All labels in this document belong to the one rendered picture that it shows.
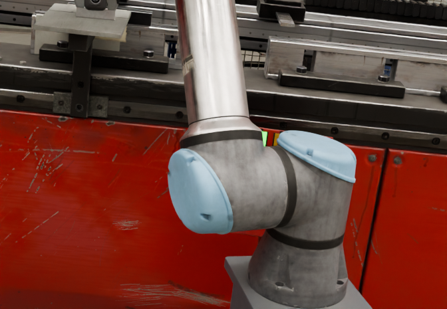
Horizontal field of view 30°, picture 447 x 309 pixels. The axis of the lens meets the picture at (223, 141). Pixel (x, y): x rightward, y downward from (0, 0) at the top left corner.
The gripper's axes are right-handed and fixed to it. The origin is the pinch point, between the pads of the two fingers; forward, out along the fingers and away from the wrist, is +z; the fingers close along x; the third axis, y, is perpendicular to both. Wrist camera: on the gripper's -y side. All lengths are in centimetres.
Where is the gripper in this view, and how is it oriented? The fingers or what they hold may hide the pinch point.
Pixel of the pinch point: (95, 12)
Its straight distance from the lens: 190.3
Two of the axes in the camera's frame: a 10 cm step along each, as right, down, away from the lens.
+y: -0.2, -8.6, 5.1
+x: -9.9, -0.7, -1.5
